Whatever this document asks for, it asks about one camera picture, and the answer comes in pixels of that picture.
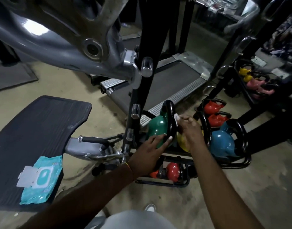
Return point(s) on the person's right hand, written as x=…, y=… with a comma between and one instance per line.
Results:
x=190, y=133

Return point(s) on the black grip machine lever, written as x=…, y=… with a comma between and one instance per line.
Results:
x=93, y=140

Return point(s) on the black ribbed footplate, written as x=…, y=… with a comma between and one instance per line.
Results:
x=34, y=131

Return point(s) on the black kettlebell rack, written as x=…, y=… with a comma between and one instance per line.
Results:
x=231, y=165

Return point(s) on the teal wet wipes pack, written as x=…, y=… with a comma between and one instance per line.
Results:
x=41, y=186

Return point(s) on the white wall socket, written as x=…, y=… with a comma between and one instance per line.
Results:
x=258, y=61
x=280, y=73

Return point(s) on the person's right fingers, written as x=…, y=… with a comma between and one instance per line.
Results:
x=187, y=119

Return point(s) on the green kettlebell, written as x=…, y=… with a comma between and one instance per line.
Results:
x=156, y=127

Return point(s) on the person's grey shorts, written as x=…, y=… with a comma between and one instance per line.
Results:
x=136, y=221

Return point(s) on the grey treadmill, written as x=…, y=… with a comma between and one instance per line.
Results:
x=165, y=83

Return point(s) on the black storage rack frame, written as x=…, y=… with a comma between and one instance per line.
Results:
x=253, y=116

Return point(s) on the black floor mat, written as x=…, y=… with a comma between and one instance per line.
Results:
x=10, y=76

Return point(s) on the person's white shoe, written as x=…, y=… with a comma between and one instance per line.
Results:
x=150, y=208

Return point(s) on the person's left hand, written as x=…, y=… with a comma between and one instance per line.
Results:
x=146, y=157

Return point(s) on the person's left thumb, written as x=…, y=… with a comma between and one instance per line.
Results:
x=166, y=143

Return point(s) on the pink kettlebell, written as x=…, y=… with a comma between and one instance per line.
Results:
x=253, y=83
x=265, y=92

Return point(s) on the small yellow kettlebell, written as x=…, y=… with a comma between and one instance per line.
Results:
x=243, y=71
x=247, y=78

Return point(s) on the white wet wipe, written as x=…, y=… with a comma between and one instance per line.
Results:
x=176, y=117

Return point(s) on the small red kettlebell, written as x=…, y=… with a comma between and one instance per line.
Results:
x=154, y=174

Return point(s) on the person's left forearm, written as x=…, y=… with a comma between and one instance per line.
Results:
x=88, y=200

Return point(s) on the chrome peg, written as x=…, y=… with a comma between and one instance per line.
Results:
x=146, y=67
x=129, y=134
x=136, y=111

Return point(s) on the blue kettlebell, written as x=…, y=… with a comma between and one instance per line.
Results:
x=221, y=143

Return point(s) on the grey exercise machine frame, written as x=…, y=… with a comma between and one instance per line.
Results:
x=48, y=45

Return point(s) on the person's right forearm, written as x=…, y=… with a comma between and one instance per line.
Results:
x=219, y=188

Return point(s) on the black machine upright post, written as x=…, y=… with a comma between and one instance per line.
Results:
x=148, y=40

